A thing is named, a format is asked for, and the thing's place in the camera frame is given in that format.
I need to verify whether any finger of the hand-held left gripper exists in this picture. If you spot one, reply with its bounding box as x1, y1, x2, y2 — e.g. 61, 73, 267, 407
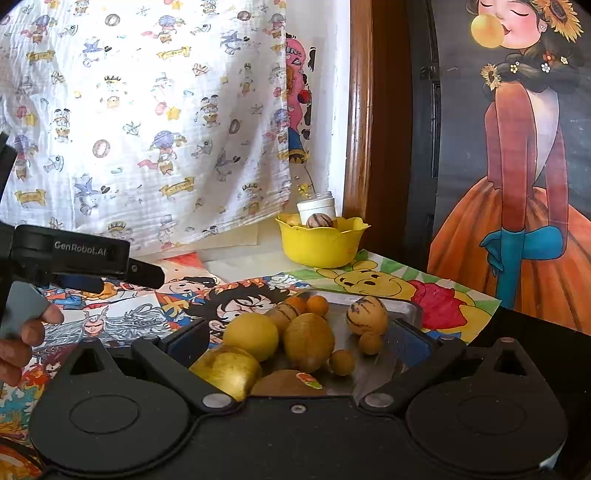
53, 274, 106, 295
128, 258, 165, 291

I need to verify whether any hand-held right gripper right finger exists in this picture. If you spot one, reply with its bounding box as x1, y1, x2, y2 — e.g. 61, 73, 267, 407
360, 318, 539, 413

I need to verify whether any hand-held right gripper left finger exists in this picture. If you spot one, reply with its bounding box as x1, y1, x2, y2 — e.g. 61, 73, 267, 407
60, 318, 238, 414

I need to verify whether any small brown longan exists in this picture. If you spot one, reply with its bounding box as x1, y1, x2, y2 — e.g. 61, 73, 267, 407
329, 349, 356, 376
359, 331, 384, 355

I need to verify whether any large yellow-green pear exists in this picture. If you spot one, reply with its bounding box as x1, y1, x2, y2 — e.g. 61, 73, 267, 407
189, 346, 263, 401

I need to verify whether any metal tray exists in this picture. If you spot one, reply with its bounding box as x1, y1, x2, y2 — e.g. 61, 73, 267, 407
222, 288, 424, 398

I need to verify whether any yellow lemon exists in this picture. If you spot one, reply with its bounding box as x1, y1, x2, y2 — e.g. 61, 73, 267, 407
223, 314, 280, 363

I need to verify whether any small yellow pear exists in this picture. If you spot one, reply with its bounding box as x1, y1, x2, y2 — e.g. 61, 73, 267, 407
283, 312, 336, 374

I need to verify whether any brown kiwi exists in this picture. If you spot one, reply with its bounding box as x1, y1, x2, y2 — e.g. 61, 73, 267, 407
250, 369, 326, 398

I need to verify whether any person's left hand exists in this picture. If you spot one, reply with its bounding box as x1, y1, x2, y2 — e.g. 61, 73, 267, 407
0, 305, 65, 388

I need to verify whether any anime printed table mat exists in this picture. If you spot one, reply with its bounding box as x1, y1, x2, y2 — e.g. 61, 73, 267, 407
0, 251, 315, 480

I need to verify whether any yellow bear drawing sheet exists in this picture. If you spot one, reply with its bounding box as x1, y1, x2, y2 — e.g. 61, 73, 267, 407
288, 249, 502, 344

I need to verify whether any yellow flower-shaped bowl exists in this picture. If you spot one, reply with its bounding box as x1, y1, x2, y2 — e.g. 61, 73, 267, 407
276, 215, 371, 268

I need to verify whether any white cartoon printed blanket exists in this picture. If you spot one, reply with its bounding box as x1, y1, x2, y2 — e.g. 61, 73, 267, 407
0, 0, 294, 252

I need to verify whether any white plastic jar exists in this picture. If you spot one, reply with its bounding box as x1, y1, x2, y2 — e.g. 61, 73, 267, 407
296, 191, 334, 223

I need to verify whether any black metal door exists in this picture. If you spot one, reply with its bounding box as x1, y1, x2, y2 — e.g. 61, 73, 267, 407
406, 0, 444, 268

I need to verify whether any wall poster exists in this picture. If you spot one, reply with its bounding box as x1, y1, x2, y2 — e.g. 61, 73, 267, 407
427, 0, 591, 335

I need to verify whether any wooden door frame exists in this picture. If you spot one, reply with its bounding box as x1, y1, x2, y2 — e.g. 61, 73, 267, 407
342, 0, 411, 257

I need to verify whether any pink cartoon wall sticker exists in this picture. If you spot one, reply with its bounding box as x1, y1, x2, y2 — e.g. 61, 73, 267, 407
284, 34, 319, 197

